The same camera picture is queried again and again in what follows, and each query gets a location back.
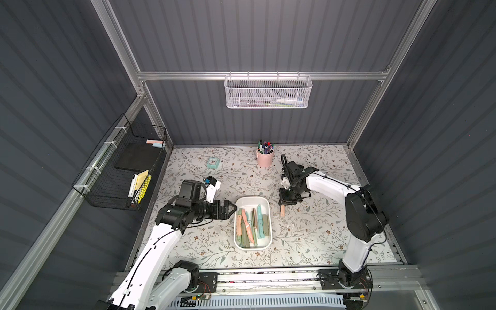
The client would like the pink pen cup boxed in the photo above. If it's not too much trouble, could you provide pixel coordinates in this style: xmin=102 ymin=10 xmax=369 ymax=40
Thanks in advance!
xmin=257 ymin=151 xmax=274 ymax=168

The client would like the white oval storage box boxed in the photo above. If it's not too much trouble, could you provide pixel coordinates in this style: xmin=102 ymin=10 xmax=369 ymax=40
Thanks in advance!
xmin=233 ymin=196 xmax=273 ymax=251

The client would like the black notebook in basket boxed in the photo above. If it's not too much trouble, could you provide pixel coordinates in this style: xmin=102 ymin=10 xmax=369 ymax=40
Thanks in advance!
xmin=114 ymin=143 xmax=161 ymax=173

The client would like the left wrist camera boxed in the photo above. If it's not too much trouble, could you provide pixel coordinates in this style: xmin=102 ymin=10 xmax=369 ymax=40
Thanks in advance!
xmin=205 ymin=176 xmax=221 ymax=203

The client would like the olive green fruit knife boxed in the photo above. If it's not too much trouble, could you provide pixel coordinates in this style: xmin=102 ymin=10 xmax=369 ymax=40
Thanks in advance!
xmin=262 ymin=214 xmax=271 ymax=237

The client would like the white tube in basket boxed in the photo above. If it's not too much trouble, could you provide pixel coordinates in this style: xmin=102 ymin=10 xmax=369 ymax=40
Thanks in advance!
xmin=276 ymin=98 xmax=305 ymax=107

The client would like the white wire wall basket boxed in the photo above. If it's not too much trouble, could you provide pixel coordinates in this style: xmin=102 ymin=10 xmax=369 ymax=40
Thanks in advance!
xmin=224 ymin=74 xmax=313 ymax=109

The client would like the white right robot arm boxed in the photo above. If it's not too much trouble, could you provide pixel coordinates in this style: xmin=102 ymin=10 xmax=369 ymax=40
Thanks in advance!
xmin=278 ymin=154 xmax=388 ymax=289

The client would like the small teal box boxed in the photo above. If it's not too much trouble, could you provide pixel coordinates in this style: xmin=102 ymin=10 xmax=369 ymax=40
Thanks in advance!
xmin=206 ymin=157 xmax=221 ymax=169

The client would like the black wire side basket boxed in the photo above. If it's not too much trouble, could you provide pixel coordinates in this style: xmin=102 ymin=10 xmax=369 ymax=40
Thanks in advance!
xmin=72 ymin=116 xmax=168 ymax=211

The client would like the yellow notepad in basket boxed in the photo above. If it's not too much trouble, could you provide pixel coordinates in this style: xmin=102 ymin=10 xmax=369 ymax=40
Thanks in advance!
xmin=129 ymin=170 xmax=152 ymax=205

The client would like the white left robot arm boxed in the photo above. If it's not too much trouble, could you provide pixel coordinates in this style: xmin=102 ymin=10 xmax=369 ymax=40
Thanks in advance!
xmin=94 ymin=176 xmax=237 ymax=309

